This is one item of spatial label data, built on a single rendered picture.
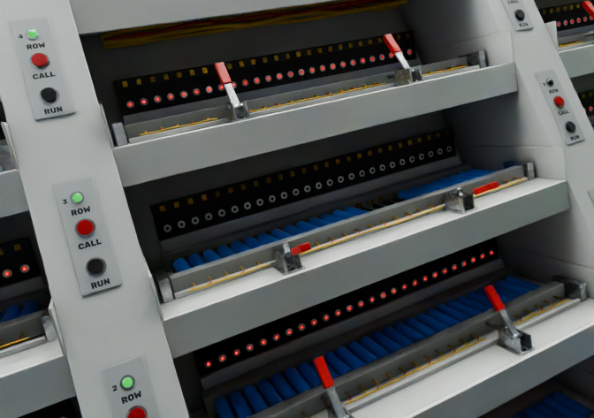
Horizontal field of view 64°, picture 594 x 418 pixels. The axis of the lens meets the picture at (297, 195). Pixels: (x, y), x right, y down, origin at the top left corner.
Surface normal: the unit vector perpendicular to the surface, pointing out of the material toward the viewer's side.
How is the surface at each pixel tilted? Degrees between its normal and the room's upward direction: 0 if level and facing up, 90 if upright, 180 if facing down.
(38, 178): 90
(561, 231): 90
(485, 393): 111
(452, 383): 21
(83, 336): 90
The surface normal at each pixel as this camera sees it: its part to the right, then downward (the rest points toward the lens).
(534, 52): 0.29, -0.26
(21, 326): 0.38, 0.11
